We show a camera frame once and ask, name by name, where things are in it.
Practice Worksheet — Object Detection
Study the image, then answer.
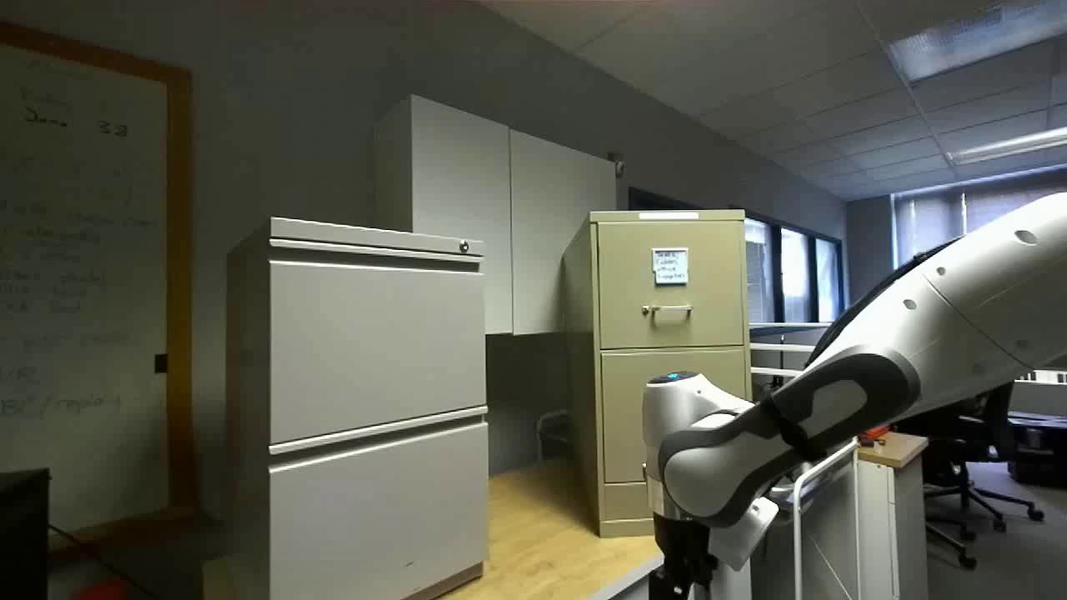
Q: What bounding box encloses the wood framed whiteboard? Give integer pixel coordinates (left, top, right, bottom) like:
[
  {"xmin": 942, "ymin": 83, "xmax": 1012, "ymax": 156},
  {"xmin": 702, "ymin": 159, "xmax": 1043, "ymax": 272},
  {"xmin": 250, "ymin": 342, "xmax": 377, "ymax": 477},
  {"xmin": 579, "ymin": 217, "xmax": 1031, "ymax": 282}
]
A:
[{"xmin": 0, "ymin": 20, "xmax": 200, "ymax": 541}]

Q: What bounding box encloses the black office chair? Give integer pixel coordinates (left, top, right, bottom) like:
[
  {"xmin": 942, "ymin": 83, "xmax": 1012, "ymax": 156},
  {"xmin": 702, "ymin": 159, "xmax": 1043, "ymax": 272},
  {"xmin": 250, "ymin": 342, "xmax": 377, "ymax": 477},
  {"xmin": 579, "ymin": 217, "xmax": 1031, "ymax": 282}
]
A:
[{"xmin": 898, "ymin": 380, "xmax": 1046, "ymax": 573}]

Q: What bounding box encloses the white paper label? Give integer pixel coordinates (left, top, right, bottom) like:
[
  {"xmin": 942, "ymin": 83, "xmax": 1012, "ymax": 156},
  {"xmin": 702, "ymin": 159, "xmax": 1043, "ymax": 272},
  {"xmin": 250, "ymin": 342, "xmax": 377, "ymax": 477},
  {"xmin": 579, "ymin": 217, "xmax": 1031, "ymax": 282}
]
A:
[{"xmin": 652, "ymin": 243, "xmax": 695, "ymax": 289}]

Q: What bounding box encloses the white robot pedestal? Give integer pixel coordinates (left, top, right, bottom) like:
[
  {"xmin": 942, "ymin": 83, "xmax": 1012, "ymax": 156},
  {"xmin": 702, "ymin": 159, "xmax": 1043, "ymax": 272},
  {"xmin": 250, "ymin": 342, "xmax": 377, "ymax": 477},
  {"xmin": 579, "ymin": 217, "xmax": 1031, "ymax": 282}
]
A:
[{"xmin": 776, "ymin": 430, "xmax": 934, "ymax": 600}]

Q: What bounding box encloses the window with blinds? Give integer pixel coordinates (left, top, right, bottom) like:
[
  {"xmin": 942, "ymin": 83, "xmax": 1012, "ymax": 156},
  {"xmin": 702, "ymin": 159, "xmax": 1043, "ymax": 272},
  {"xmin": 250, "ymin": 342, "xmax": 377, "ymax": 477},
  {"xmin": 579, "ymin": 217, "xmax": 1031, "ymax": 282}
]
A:
[{"xmin": 892, "ymin": 180, "xmax": 1067, "ymax": 272}]

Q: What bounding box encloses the white wire frame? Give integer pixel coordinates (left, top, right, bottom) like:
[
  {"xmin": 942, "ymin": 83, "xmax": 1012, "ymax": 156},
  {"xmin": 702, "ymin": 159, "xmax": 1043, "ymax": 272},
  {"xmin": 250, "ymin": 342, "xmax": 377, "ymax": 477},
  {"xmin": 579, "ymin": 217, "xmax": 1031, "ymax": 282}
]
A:
[{"xmin": 533, "ymin": 408, "xmax": 578, "ymax": 463}]

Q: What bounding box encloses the beige metal filing cabinet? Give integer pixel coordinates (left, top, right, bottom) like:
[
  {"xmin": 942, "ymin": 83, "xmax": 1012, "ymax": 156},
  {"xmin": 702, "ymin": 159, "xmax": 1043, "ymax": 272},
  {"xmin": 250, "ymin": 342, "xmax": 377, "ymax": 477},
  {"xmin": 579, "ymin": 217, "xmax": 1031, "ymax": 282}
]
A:
[{"xmin": 560, "ymin": 207, "xmax": 753, "ymax": 541}]

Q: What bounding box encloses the white wall cabinet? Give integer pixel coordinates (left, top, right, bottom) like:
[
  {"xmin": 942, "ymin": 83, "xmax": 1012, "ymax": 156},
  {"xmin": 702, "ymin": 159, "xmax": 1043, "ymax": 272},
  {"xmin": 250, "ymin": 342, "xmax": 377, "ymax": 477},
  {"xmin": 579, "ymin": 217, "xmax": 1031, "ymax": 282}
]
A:
[{"xmin": 370, "ymin": 92, "xmax": 619, "ymax": 341}]

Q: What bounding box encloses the metal drawer pull handle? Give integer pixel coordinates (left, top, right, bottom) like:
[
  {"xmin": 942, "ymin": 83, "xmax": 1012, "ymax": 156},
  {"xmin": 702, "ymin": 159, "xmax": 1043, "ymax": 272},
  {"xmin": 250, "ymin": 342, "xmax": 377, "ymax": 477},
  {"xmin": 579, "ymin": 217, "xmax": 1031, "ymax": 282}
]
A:
[{"xmin": 640, "ymin": 301, "xmax": 697, "ymax": 332}]

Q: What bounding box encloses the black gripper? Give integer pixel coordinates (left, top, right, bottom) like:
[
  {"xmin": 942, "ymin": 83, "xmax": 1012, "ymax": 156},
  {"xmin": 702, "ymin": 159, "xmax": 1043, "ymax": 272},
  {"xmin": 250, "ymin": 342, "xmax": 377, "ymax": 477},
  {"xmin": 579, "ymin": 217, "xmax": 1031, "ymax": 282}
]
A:
[{"xmin": 652, "ymin": 510, "xmax": 720, "ymax": 600}]

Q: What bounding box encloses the grey lateral filing cabinet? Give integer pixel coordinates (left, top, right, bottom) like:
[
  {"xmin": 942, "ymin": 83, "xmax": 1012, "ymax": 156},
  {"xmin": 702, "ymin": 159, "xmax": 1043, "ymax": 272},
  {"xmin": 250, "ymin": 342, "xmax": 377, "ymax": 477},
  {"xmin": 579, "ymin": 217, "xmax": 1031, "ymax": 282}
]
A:
[{"xmin": 224, "ymin": 213, "xmax": 493, "ymax": 600}]

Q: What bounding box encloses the long fluorescent ceiling light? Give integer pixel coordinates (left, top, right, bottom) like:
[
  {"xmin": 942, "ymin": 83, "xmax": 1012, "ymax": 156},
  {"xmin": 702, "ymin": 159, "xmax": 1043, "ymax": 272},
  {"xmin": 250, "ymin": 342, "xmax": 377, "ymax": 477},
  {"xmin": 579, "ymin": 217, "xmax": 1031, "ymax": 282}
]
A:
[{"xmin": 944, "ymin": 122, "xmax": 1067, "ymax": 171}]

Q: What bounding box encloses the grey cabinet drawer front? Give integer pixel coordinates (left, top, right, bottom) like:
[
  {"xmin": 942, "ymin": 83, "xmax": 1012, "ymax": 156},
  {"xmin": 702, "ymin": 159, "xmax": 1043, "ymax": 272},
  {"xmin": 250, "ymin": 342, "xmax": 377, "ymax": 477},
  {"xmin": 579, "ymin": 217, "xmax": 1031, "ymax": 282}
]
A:
[
  {"xmin": 268, "ymin": 419, "xmax": 493, "ymax": 600},
  {"xmin": 268, "ymin": 258, "xmax": 489, "ymax": 450}
]

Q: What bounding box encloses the metal pedestal rail frame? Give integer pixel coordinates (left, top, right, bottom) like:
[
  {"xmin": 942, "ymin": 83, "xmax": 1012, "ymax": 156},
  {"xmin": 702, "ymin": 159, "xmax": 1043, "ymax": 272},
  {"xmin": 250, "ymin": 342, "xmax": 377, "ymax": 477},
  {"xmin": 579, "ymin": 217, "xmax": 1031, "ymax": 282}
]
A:
[{"xmin": 764, "ymin": 440, "xmax": 864, "ymax": 600}]

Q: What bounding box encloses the beige drawer with paper label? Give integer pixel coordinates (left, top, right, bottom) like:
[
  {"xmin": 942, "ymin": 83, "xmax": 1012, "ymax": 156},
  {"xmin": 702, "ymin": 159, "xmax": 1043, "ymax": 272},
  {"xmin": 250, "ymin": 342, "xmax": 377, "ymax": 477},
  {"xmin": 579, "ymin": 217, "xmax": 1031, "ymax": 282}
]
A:
[{"xmin": 598, "ymin": 217, "xmax": 749, "ymax": 350}]

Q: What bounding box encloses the red object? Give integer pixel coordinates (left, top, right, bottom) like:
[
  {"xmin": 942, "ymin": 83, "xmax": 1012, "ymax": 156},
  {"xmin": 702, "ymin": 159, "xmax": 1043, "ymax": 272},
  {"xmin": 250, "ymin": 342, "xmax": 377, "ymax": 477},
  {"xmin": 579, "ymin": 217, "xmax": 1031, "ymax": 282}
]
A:
[{"xmin": 72, "ymin": 573, "xmax": 135, "ymax": 600}]

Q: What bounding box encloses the dark interior window row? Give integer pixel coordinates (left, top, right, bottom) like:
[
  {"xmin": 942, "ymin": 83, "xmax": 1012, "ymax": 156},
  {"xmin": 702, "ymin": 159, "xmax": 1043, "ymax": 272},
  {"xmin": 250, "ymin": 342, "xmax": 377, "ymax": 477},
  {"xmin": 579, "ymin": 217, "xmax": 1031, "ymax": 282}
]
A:
[{"xmin": 744, "ymin": 213, "xmax": 849, "ymax": 329}]

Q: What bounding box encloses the rectangular ceiling light panel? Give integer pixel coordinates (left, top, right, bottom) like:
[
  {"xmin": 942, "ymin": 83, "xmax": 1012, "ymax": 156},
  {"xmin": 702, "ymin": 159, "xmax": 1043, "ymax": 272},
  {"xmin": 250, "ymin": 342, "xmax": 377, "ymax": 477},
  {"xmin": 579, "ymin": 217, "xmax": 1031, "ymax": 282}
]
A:
[{"xmin": 883, "ymin": 0, "xmax": 1067, "ymax": 88}]

